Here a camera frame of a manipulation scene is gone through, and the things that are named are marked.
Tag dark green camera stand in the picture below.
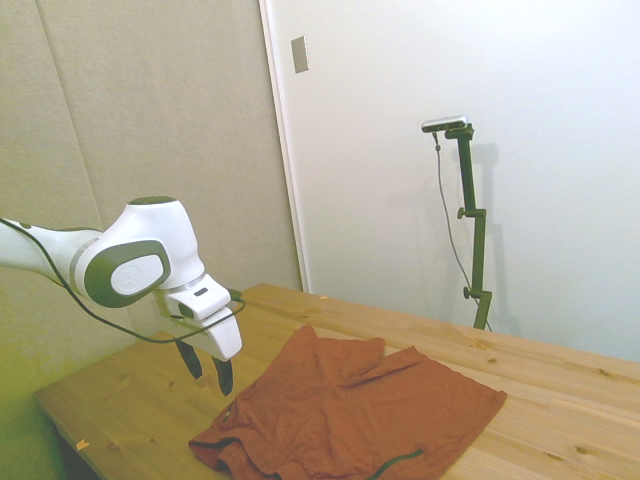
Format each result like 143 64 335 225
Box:
443 124 494 331

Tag grey wall plate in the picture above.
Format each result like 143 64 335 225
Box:
290 35 310 75

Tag grey camera on stand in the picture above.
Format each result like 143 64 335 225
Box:
421 114 472 134

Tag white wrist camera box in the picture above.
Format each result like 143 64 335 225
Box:
165 275 236 322

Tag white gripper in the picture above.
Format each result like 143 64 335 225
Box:
153 292 244 398

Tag rust red shorts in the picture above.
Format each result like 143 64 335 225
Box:
188 324 508 480

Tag white door frame trim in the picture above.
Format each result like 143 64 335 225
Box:
258 0 312 294

